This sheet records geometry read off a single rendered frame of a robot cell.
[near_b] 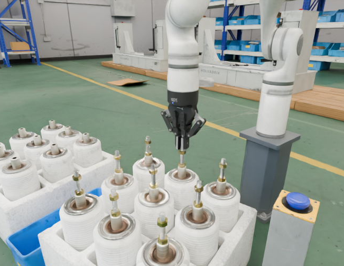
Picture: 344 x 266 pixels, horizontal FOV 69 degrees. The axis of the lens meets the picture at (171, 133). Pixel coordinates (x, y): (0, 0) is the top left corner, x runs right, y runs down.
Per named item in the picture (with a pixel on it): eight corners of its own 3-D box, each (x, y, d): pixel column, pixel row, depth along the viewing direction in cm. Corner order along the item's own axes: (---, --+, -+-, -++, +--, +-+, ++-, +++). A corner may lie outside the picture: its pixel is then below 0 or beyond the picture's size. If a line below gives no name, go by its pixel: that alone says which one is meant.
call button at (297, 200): (287, 197, 50) (289, 188, 49) (309, 205, 48) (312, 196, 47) (282, 208, 47) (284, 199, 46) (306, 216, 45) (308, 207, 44)
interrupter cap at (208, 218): (214, 208, 56) (214, 205, 56) (215, 232, 49) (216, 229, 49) (181, 205, 57) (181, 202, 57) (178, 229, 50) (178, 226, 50)
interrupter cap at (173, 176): (179, 167, 73) (179, 164, 73) (201, 176, 69) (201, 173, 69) (162, 177, 68) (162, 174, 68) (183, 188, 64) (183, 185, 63)
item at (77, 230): (93, 285, 58) (83, 224, 51) (62, 271, 61) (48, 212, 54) (117, 254, 66) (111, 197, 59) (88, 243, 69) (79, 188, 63)
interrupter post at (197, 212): (203, 214, 54) (203, 202, 53) (203, 222, 52) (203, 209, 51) (192, 214, 54) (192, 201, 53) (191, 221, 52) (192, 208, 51)
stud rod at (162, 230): (160, 245, 44) (159, 211, 41) (166, 245, 44) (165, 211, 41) (159, 250, 43) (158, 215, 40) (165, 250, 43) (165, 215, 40)
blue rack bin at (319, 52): (313, 53, 489) (315, 41, 481) (334, 54, 461) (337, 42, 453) (300, 54, 461) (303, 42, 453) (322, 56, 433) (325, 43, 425)
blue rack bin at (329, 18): (319, 24, 469) (322, 11, 461) (342, 22, 441) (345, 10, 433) (307, 22, 440) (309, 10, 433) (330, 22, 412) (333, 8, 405)
